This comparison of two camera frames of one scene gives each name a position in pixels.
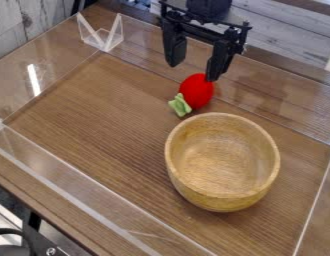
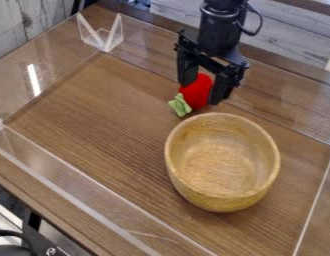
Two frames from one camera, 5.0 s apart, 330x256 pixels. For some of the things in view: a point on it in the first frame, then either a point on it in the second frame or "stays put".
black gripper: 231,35 to 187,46
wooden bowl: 221,159 stays put
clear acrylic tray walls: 187,167 stays put
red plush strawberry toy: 196,93 stays put
